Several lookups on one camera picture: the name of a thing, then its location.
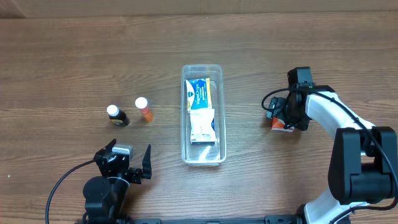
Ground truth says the red white medicine box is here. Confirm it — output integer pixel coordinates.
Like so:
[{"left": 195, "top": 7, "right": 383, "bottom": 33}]
[{"left": 271, "top": 118, "right": 294, "bottom": 133}]

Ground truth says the white blue medicine box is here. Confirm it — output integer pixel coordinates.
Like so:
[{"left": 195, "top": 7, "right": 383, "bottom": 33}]
[{"left": 190, "top": 108, "right": 216, "bottom": 144}]

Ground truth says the blue yellow VapoDrops box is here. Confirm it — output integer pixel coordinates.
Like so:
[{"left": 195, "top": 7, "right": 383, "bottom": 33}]
[{"left": 185, "top": 78, "right": 212, "bottom": 112}]

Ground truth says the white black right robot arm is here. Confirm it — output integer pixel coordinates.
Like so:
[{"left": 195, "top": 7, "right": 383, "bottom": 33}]
[{"left": 283, "top": 67, "right": 397, "bottom": 223}]

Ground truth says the clear plastic container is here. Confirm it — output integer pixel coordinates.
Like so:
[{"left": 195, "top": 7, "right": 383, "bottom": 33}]
[{"left": 180, "top": 64, "right": 227, "bottom": 166}]

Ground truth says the dark syrup bottle white cap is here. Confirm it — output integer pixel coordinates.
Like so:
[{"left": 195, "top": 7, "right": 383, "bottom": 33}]
[{"left": 106, "top": 105, "right": 129, "bottom": 126}]

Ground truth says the orange tablet tube white cap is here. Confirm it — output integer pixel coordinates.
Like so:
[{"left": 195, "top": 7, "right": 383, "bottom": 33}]
[{"left": 135, "top": 96, "right": 154, "bottom": 122}]

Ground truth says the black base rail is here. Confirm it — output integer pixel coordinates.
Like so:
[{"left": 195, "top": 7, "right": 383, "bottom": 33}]
[{"left": 127, "top": 215, "right": 306, "bottom": 224}]

